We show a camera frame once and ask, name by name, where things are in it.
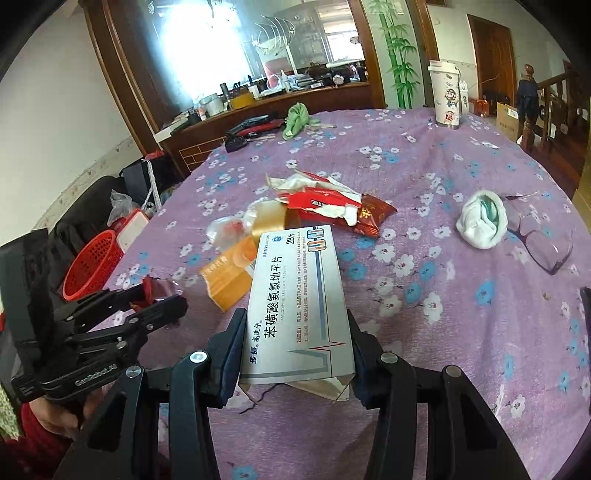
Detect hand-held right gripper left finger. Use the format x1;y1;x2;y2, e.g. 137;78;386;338
53;307;250;480

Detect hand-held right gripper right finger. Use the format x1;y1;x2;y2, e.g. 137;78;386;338
344;308;532;480

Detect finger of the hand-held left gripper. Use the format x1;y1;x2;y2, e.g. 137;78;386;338
69;288;151;333
88;295;188;356

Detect small red shiny wrapper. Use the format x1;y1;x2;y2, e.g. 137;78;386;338
131;276;180;315

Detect red plastic basket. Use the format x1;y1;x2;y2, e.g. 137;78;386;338
62;229;124;301

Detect white medicine box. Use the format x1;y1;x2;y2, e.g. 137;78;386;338
238;224;356;386

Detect dark red snack packet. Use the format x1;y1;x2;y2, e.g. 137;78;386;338
300;194;398;238

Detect red white carton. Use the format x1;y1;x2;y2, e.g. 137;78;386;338
277;170;365;227

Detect person's left hand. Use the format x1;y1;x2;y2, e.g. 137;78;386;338
30;390;110;437

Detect white box with red rim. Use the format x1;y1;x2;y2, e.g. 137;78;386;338
111;208;151;253

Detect orange cardboard box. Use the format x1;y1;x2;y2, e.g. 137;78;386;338
198;235;259;313

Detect purple floral tablecloth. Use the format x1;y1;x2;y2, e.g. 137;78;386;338
90;107;591;480

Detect crumpled plastic bag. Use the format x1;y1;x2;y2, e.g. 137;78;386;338
108;189;140;227

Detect clear plastic bag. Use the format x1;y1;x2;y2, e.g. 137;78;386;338
205;203;259;245

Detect black bag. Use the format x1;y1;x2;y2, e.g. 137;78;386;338
119;151;172;209

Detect brown paper packet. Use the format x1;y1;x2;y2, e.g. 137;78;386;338
252;198;302;234

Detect white green rolled sock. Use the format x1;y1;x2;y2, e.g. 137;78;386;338
456;189;509;250

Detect wooden counter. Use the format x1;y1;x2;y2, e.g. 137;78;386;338
83;0;386;181

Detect black red tool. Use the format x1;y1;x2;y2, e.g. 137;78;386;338
230;115;286;138

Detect clear glasses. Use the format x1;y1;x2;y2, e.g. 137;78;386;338
503;191;575;275

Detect green cloth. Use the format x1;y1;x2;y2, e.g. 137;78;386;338
283;102;320;140

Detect white printed cup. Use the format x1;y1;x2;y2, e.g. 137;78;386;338
427;60;462;126

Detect dark blue jacket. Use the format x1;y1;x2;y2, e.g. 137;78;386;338
516;78;541;121

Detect wooden stair railing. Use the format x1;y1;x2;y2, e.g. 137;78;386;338
517;60;591;158

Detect wooden door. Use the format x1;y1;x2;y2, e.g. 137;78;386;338
466;14;518;108

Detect bamboo wall sticker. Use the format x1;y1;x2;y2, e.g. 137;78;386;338
376;0;422;110

